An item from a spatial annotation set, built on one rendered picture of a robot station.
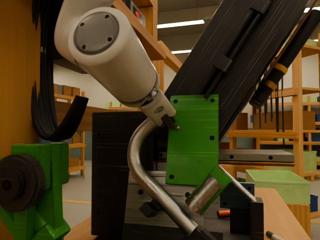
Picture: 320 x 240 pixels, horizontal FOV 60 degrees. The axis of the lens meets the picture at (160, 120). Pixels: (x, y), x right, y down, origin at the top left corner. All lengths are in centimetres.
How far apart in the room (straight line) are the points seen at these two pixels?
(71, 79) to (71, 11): 1143
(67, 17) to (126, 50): 13
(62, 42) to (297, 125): 298
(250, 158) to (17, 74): 56
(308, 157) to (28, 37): 327
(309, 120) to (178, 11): 575
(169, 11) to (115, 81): 817
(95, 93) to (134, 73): 1083
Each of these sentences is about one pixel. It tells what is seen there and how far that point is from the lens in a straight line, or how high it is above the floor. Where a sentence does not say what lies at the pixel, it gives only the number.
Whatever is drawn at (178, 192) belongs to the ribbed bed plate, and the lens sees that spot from 64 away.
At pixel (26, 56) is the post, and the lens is 64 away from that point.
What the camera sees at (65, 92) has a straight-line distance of 706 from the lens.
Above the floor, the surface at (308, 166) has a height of 78.
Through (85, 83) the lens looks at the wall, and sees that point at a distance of 1148.
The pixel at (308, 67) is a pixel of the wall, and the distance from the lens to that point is 1007.
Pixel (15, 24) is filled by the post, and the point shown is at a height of 139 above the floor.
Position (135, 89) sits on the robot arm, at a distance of 42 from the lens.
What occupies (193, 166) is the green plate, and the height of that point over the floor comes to 111.
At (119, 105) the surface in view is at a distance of 1009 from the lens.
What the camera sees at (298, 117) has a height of 132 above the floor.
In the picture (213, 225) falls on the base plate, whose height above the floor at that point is 90.
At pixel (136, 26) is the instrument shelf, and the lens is 91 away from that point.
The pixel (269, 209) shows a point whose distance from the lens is 113.
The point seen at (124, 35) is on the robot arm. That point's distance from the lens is 35.
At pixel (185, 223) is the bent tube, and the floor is 101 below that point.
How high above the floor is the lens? 119
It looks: 2 degrees up
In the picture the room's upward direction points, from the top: straight up
